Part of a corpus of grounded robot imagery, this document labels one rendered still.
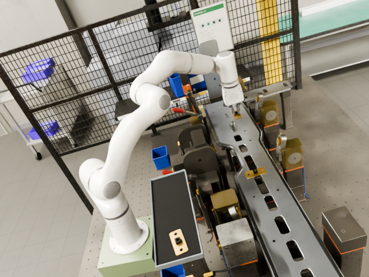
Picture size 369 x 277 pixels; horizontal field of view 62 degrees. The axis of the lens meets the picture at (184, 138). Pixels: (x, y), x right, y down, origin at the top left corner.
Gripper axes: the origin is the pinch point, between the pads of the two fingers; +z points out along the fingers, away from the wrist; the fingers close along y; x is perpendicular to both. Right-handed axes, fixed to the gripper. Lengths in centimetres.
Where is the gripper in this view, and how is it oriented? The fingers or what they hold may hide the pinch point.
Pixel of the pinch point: (235, 109)
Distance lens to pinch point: 166.1
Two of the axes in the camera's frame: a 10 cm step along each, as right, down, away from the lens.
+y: 9.6, -2.8, -0.4
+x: -1.3, -5.5, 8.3
